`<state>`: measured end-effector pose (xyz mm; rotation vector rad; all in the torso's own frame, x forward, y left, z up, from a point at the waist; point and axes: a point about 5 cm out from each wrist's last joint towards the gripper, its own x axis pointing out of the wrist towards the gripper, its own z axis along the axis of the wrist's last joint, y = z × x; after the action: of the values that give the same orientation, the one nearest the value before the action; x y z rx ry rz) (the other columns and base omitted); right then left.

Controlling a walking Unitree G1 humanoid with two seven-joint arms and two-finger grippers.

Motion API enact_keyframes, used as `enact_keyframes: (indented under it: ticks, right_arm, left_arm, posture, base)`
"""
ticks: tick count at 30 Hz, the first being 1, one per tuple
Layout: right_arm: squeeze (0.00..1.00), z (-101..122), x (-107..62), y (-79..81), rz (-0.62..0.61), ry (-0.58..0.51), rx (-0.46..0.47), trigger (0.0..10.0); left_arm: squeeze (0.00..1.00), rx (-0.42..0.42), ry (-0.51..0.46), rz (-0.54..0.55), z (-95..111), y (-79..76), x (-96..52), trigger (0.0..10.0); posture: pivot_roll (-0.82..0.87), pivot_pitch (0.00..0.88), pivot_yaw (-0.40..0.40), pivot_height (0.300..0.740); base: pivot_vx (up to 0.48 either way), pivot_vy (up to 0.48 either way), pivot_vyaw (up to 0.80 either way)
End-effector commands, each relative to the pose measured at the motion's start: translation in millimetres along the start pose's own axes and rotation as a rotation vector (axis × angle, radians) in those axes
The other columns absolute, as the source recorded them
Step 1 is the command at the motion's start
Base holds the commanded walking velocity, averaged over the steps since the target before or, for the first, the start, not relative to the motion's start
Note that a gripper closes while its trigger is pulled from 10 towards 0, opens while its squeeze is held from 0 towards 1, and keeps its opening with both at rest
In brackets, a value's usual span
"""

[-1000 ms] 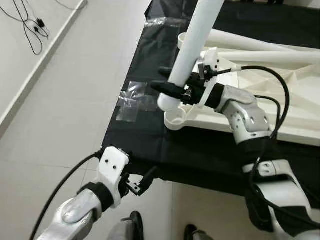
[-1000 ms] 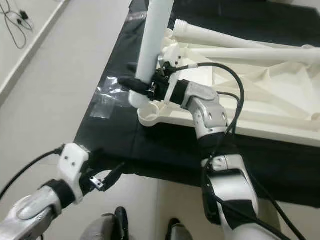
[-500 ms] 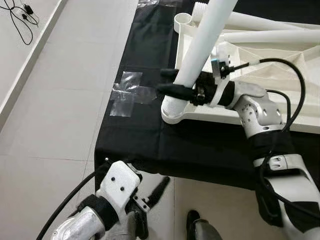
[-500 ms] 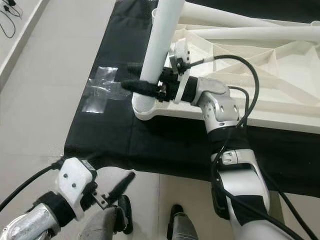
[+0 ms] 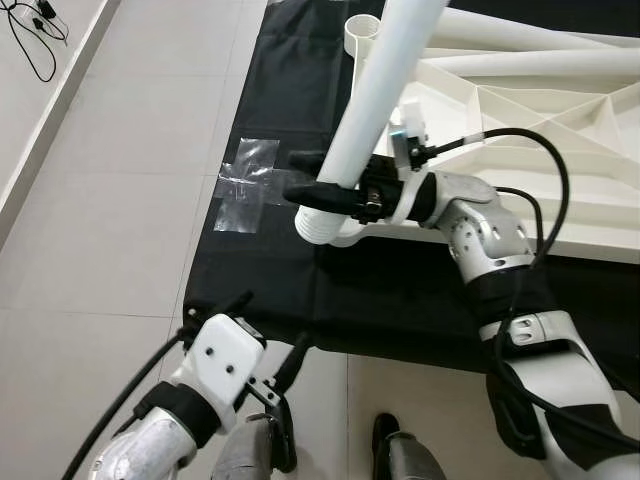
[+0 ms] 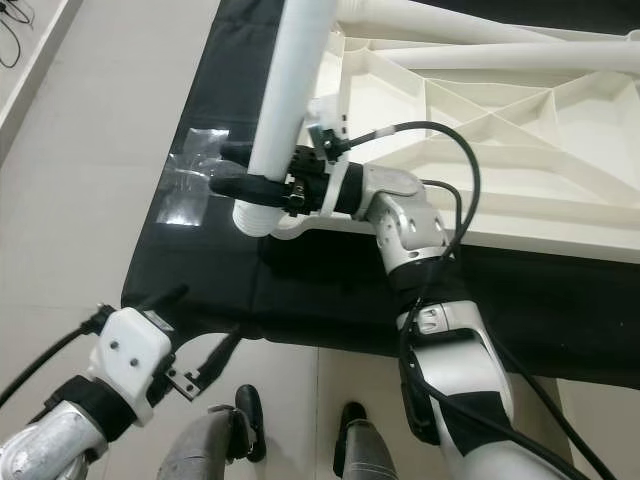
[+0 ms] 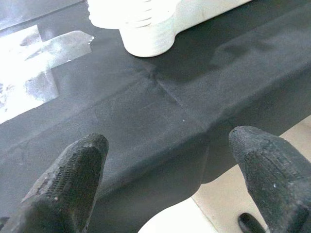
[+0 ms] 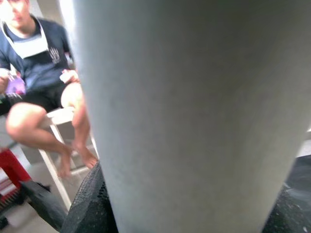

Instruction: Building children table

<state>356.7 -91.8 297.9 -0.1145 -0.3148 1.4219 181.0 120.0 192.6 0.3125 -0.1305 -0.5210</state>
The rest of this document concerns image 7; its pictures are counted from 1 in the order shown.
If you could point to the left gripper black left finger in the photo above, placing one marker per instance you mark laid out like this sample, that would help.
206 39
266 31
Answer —
63 194

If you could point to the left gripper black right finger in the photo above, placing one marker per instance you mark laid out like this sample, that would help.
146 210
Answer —
279 189

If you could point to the clear shiny adhesive tape strip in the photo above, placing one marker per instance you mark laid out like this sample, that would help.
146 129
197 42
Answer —
19 80
68 48

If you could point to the black tablecloth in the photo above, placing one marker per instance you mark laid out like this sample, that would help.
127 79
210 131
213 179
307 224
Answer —
170 109

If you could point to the white plastic table top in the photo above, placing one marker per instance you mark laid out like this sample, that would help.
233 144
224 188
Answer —
150 41

